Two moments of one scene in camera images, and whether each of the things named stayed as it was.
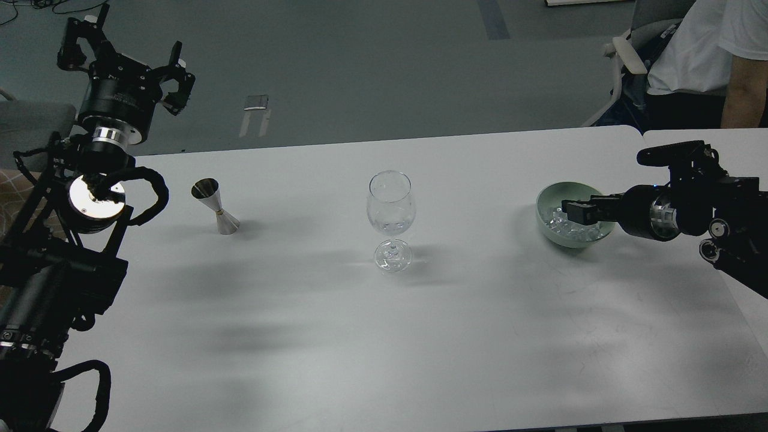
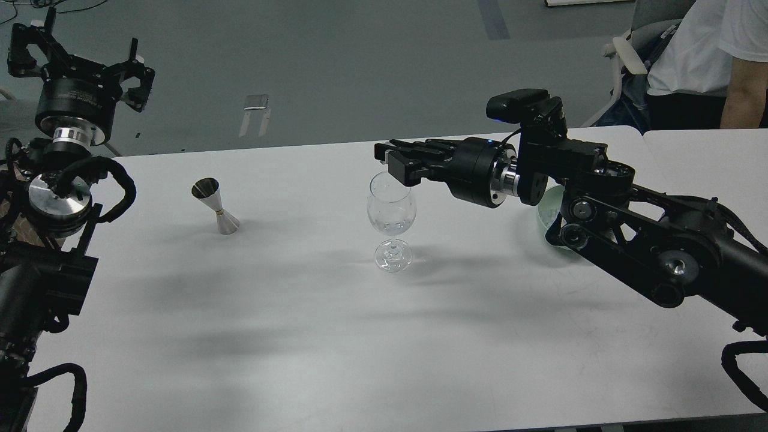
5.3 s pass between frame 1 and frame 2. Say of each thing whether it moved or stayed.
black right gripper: moved
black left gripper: moved
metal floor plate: stayed
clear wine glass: stayed
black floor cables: stayed
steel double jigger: stayed
